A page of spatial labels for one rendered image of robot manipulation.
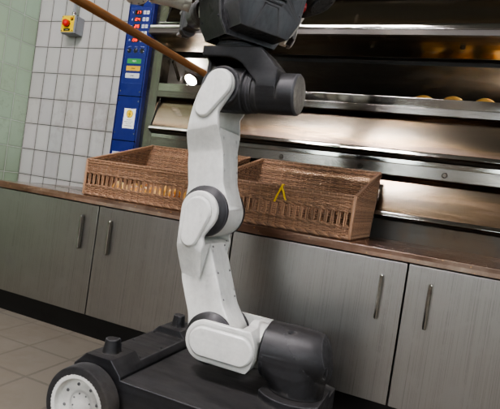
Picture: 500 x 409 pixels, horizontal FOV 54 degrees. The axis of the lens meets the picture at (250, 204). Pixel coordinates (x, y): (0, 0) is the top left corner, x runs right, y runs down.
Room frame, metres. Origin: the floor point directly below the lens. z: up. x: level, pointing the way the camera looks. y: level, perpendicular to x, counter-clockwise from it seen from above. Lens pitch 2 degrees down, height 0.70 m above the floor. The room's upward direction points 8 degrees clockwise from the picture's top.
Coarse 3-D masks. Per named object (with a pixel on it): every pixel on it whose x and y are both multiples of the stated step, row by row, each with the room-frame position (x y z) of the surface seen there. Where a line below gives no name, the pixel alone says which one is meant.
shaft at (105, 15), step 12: (72, 0) 1.44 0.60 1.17; (84, 0) 1.47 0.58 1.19; (96, 12) 1.53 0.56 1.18; (108, 12) 1.58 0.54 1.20; (120, 24) 1.64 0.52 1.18; (132, 36) 1.72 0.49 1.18; (144, 36) 1.77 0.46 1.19; (156, 48) 1.85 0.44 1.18; (168, 48) 1.92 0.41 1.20; (180, 60) 2.01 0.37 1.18; (204, 72) 2.20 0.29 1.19
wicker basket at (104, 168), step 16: (96, 160) 2.03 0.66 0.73; (112, 160) 2.20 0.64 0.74; (128, 160) 2.31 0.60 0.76; (144, 160) 2.43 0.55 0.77; (160, 160) 2.43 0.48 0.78; (176, 160) 2.41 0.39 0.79; (240, 160) 2.18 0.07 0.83; (96, 176) 2.11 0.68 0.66; (112, 176) 2.00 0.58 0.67; (128, 176) 1.97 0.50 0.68; (144, 176) 1.95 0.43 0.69; (160, 176) 1.92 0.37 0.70; (176, 176) 1.89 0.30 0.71; (96, 192) 2.03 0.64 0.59; (112, 192) 1.99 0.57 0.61; (128, 192) 1.97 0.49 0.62; (144, 192) 1.94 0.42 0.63; (176, 192) 1.89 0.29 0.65; (176, 208) 1.88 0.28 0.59
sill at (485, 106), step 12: (168, 84) 2.51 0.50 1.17; (180, 84) 2.48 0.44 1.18; (312, 96) 2.21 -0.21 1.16; (324, 96) 2.19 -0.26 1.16; (336, 96) 2.16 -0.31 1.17; (348, 96) 2.14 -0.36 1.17; (360, 96) 2.12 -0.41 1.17; (372, 96) 2.10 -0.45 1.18; (384, 96) 2.08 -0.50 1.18; (444, 108) 1.99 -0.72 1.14; (456, 108) 1.97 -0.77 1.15; (468, 108) 1.95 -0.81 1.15; (480, 108) 1.94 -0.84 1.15; (492, 108) 1.92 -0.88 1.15
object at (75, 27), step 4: (64, 16) 2.71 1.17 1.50; (68, 16) 2.70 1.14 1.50; (72, 16) 2.69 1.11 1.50; (76, 16) 2.69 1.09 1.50; (72, 20) 2.69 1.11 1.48; (76, 20) 2.69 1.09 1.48; (80, 20) 2.72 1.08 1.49; (72, 24) 2.69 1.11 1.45; (76, 24) 2.70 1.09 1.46; (80, 24) 2.73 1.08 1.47; (64, 28) 2.71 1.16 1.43; (68, 28) 2.70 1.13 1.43; (72, 28) 2.69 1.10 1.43; (76, 28) 2.70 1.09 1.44; (80, 28) 2.73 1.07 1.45; (64, 32) 2.71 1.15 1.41; (68, 32) 2.70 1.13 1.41; (72, 32) 2.69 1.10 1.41; (76, 32) 2.71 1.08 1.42; (80, 32) 2.73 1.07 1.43; (68, 36) 2.77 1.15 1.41; (72, 36) 2.75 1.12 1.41; (76, 36) 2.74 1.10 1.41; (80, 36) 2.74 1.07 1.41
